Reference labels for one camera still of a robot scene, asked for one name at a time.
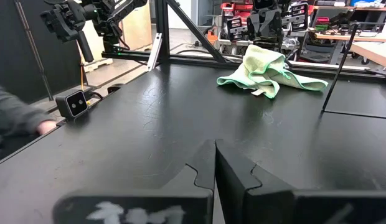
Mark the background black robot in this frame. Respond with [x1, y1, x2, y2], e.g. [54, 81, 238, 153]
[225, 0, 311, 52]

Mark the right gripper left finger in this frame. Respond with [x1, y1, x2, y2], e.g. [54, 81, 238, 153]
[52, 139, 216, 224]

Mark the green microfibre cloth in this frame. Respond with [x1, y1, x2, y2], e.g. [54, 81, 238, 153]
[216, 44, 329, 100]

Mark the small black table camera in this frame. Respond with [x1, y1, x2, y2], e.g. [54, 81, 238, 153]
[55, 89, 89, 119]

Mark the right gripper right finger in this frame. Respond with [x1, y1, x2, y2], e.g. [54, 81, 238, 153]
[214, 139, 386, 224]

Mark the wooden shelf black frame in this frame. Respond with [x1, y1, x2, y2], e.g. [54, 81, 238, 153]
[322, 23, 386, 119]

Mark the person's hand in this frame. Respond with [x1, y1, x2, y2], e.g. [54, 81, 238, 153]
[35, 120, 58, 136]

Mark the light wooden board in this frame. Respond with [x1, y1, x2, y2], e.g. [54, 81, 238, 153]
[121, 2, 153, 50]

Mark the person's arm grey sleeve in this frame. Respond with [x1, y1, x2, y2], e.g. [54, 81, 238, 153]
[0, 83, 57, 162]

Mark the black aluminium table frame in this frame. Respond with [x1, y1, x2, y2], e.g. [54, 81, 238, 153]
[101, 0, 386, 83]

